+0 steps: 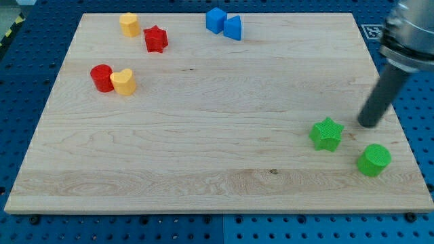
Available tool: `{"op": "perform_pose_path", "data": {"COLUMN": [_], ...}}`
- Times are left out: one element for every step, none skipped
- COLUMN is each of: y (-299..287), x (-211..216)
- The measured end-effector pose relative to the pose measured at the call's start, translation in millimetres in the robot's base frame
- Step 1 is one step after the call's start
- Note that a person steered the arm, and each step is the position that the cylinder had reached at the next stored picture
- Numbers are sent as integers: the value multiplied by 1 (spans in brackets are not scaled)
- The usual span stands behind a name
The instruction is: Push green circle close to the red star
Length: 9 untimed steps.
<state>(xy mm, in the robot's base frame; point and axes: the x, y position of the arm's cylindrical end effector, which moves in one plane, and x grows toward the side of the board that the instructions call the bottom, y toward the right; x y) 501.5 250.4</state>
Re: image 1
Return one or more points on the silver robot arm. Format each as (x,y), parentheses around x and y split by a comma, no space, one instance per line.
(407,36)

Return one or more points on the red star block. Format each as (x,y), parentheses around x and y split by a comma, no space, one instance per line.
(155,39)

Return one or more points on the green star block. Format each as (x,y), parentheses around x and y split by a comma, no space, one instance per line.
(326,135)

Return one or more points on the wooden board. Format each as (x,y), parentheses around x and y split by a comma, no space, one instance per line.
(215,125)

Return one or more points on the blue triangle block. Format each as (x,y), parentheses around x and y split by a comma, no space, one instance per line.
(233,28)

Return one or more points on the yellow heart block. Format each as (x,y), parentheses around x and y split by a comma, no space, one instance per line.
(124,82)

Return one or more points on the blue cube block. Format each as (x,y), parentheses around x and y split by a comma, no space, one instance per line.
(214,20)

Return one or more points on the red cylinder block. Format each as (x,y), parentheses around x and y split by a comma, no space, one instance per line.
(100,75)

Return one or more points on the yellow pentagon block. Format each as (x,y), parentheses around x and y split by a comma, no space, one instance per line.
(129,24)

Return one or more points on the green cylinder block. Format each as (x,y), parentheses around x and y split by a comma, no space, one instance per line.
(374,159)

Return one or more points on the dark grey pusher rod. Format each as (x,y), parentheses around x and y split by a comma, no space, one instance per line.
(389,84)

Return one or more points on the fiducial marker tag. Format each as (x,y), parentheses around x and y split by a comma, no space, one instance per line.
(372,31)

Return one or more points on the black yellow hazard tape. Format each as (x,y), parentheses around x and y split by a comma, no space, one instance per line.
(11,33)

